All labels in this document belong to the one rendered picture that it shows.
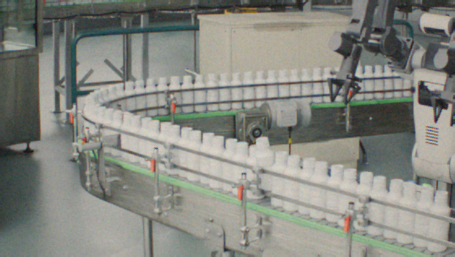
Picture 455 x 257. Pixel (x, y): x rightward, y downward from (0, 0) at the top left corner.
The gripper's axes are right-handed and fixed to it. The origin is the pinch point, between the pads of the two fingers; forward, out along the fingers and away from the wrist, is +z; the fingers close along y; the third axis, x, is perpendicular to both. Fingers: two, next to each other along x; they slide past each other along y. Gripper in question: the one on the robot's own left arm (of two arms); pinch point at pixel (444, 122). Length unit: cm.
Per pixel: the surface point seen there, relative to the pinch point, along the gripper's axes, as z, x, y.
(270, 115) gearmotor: 1, 87, -144
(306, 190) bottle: 32.1, -21.9, -28.1
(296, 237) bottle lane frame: 46, -20, -28
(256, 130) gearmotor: 10, 84, -147
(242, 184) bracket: 36, -29, -47
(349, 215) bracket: 35.8, -33.2, -2.4
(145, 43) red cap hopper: -72, 379, -575
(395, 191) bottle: 25.9, -27.2, 6.3
